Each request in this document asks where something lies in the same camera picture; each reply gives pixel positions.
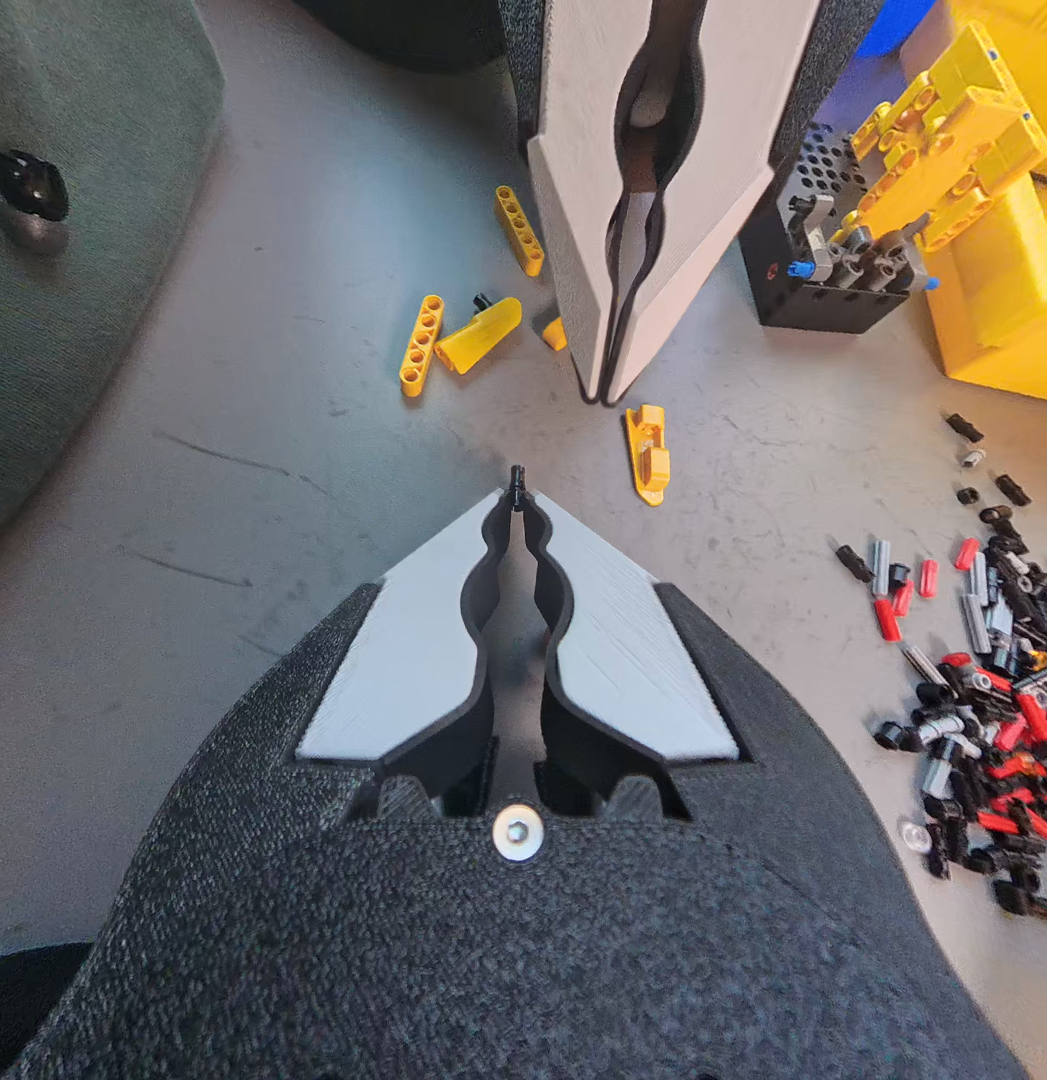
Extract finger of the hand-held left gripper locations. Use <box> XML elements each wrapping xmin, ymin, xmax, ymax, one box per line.
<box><xmin>599</xmin><ymin>0</ymin><xmax>824</xmax><ymax>408</ymax></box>
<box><xmin>525</xmin><ymin>0</ymin><xmax>659</xmax><ymax>404</ymax></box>

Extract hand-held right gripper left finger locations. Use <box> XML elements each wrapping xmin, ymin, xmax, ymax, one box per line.
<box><xmin>295</xmin><ymin>489</ymin><xmax>516</xmax><ymax>818</ymax></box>

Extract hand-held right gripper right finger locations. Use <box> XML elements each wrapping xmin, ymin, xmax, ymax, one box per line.
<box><xmin>522</xmin><ymin>492</ymin><xmax>742</xmax><ymax>818</ymax></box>

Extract blue plastic bin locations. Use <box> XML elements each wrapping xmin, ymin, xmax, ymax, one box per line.
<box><xmin>852</xmin><ymin>0</ymin><xmax>938</xmax><ymax>59</ymax></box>

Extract yellow lego connector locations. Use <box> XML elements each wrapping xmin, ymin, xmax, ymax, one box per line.
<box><xmin>624</xmin><ymin>405</ymin><xmax>672</xmax><ymax>507</ymax></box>
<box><xmin>433</xmin><ymin>295</ymin><xmax>524</xmax><ymax>376</ymax></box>

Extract black and yellow lego model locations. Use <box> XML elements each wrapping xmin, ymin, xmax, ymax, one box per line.
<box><xmin>738</xmin><ymin>21</ymin><xmax>1047</xmax><ymax>336</ymax></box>

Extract medium yellow lego beam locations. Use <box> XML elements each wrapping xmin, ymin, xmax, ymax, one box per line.
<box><xmin>398</xmin><ymin>294</ymin><xmax>446</xmax><ymax>399</ymax></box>

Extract pile of small lego pins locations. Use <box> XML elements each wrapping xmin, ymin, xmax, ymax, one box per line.
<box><xmin>834</xmin><ymin>412</ymin><xmax>1047</xmax><ymax>921</ymax></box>

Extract yellow plastic bin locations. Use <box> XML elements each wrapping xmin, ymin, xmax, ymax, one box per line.
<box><xmin>898</xmin><ymin>0</ymin><xmax>1047</xmax><ymax>404</ymax></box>

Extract black drawstring toggle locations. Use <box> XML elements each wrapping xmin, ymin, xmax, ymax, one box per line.
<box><xmin>0</xmin><ymin>147</ymin><xmax>70</xmax><ymax>254</ymax></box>

